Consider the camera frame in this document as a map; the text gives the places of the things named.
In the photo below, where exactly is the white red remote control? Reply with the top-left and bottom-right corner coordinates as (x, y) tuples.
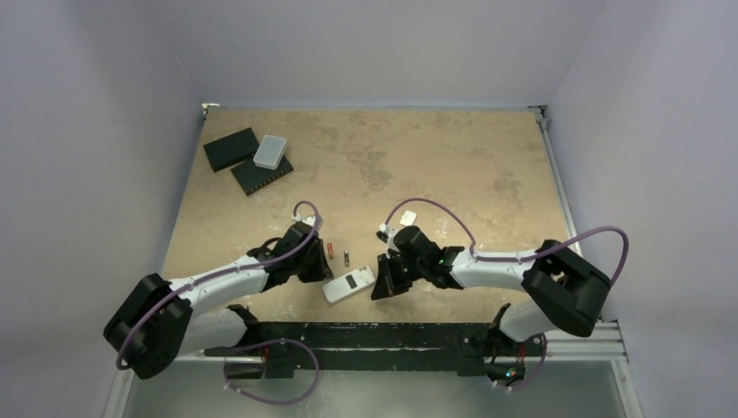
(322, 266), (376, 304)

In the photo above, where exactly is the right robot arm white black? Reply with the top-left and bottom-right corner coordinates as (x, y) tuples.
(371, 226), (613, 354)

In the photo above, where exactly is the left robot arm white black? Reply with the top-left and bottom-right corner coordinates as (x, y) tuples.
(103, 216), (332, 380)

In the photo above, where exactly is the white battery cover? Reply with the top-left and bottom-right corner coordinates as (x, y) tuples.
(399, 210), (418, 226)

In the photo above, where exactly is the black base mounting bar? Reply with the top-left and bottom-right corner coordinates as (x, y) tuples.
(205, 322), (543, 378)

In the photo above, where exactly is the black box with slots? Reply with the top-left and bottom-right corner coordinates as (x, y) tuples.
(231, 158), (293, 196)

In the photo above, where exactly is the translucent grey plastic case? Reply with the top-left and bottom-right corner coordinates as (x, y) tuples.
(252, 135), (287, 170)

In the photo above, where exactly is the black box upper left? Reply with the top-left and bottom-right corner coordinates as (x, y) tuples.
(203, 127), (259, 172)

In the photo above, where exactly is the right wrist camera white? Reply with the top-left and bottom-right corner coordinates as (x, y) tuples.
(375, 224), (399, 253)

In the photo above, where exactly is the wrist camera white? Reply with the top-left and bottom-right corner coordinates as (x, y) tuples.
(375, 224), (399, 253)
(292, 214), (322, 229)

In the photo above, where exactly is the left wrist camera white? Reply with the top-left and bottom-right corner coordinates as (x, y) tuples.
(292, 214), (322, 229)

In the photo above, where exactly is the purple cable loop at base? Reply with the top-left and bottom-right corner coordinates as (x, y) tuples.
(223, 338), (322, 406)

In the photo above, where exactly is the aluminium frame rail right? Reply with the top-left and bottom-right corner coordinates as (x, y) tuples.
(528, 105), (627, 361)

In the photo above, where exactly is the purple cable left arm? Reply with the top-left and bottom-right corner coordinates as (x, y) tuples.
(115, 200), (324, 372)

